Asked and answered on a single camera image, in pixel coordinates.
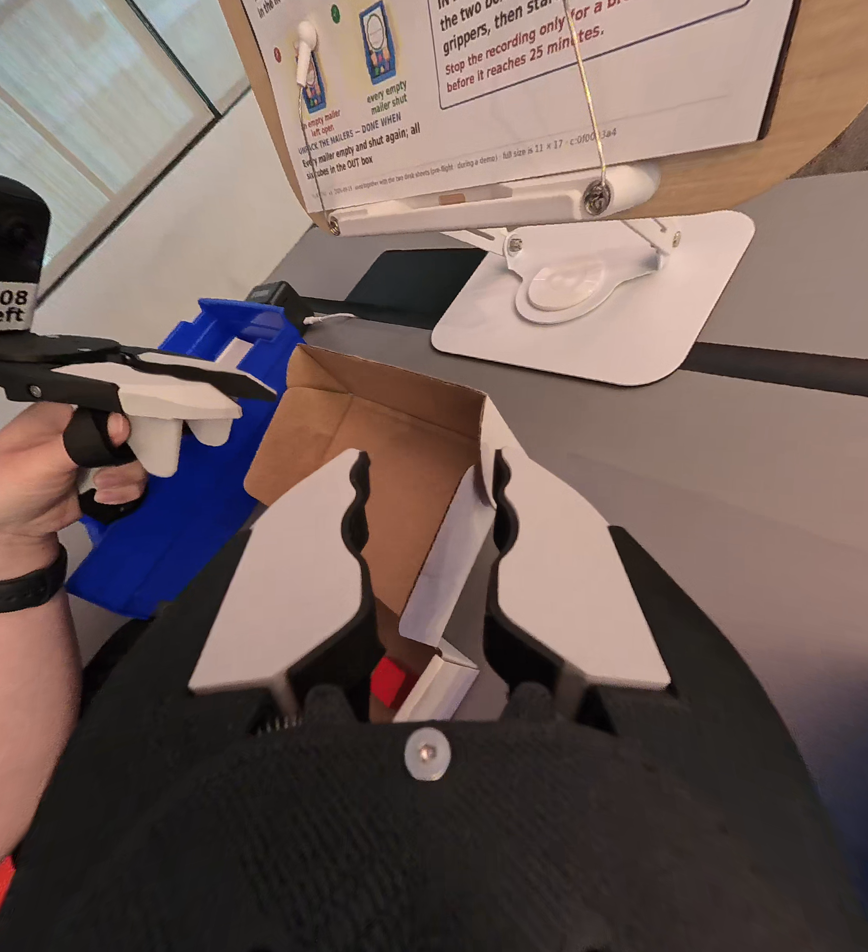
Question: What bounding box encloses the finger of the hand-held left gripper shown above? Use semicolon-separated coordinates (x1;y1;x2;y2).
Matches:
51;363;245;478
138;352;280;449

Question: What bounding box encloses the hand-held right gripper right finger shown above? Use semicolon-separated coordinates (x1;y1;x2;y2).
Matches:
482;448;673;721

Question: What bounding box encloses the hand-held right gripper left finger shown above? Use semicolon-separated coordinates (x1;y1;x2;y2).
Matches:
187;448;375;724

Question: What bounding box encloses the blue plastic bin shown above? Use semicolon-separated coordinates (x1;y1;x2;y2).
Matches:
65;297;306;620

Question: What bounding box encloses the red cube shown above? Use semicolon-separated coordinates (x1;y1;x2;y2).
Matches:
370;657;413;708

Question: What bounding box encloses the person's left forearm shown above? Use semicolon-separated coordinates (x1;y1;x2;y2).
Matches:
0;591;83;893

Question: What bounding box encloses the person's left hand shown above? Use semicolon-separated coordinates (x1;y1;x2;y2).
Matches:
0;405;150;589

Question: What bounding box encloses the small black device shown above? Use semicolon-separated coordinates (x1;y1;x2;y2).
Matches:
245;282;308;330

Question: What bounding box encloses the large glass window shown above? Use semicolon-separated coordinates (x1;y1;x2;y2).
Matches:
0;0;254;300

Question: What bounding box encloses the dark rectangular table panel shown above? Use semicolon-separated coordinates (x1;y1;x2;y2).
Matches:
345;249;489;330

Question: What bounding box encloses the black wristband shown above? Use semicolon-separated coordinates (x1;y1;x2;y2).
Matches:
0;545;69;615

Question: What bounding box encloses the instruction sheet on stand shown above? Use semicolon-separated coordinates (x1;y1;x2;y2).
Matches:
218;0;868;233

